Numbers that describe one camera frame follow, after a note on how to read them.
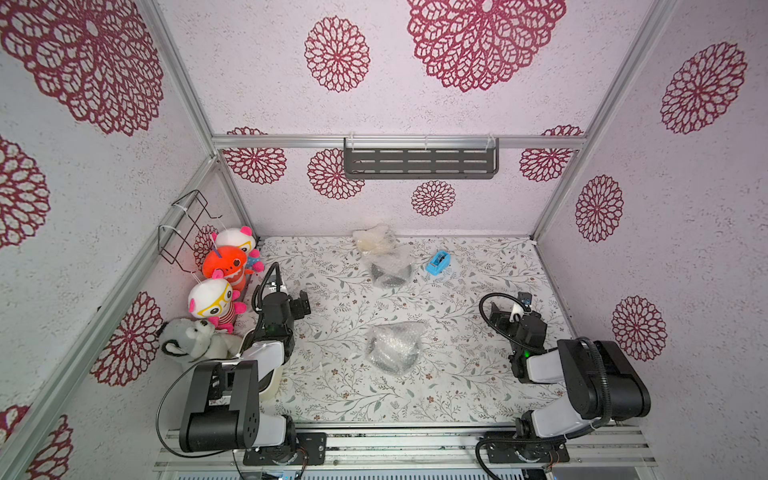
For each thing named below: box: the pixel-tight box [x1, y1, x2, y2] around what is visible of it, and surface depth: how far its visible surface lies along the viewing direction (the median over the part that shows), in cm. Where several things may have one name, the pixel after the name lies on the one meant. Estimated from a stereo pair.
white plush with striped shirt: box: [188, 268, 247, 334], surface depth 83 cm
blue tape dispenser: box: [426, 250, 451, 276], surface depth 112 cm
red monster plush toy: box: [202, 246, 254, 291], surface depth 91 cm
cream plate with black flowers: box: [352, 224, 397, 254], surface depth 119 cm
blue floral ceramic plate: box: [367, 327, 421, 374], surface depth 89 cm
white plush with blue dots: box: [212, 226, 265, 273], surface depth 97 cm
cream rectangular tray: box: [259, 365, 284, 406], surface depth 81 cm
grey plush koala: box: [159, 317, 242, 363], surface depth 76 cm
